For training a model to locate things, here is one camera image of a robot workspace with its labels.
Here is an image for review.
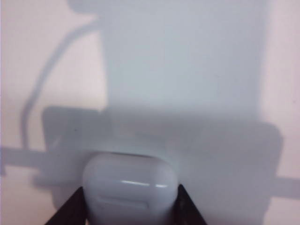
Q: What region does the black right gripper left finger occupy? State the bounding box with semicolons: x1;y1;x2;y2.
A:
44;186;88;225

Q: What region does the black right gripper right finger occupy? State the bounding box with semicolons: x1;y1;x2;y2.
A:
174;184;208;225

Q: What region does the white earphone charging case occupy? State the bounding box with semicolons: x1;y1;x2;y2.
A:
82;151;180;225

